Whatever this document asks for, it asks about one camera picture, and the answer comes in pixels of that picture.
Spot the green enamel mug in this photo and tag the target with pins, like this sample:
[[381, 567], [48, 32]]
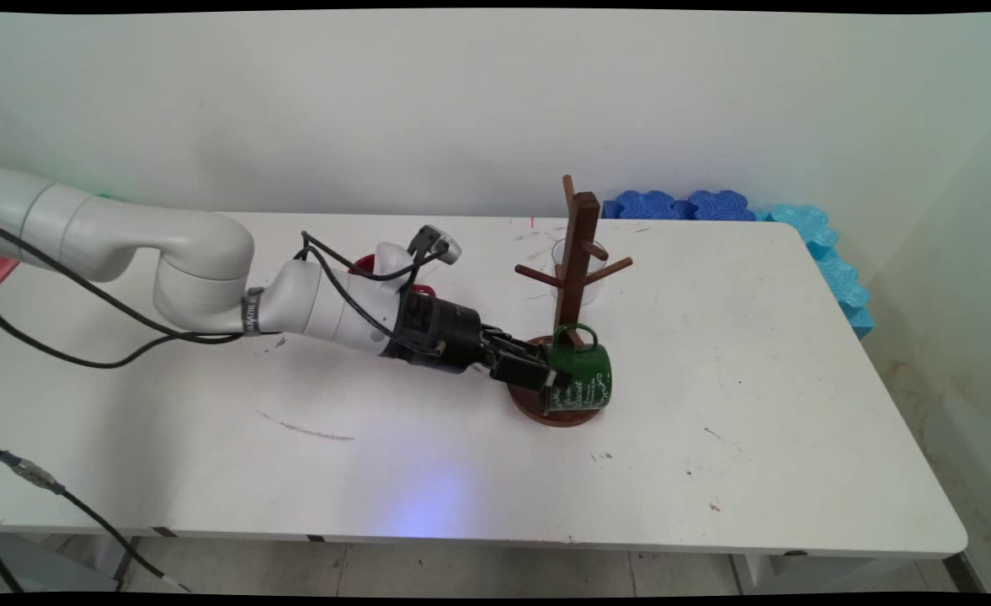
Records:
[[583, 374]]

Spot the cyan foam mat piece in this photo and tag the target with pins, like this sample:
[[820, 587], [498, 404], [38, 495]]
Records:
[[802, 223]]

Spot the wooden mug tree stand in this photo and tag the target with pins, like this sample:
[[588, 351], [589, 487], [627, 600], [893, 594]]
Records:
[[578, 252]]

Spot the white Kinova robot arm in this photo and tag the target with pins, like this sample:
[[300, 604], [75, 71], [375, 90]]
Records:
[[200, 252]]

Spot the red enamel mug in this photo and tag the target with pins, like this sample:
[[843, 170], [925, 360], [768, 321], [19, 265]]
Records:
[[363, 263]]

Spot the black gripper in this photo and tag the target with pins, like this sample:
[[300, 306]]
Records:
[[444, 337]]

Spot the sky blue foam mat piece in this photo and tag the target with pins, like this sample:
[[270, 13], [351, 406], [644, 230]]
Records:
[[849, 290]]

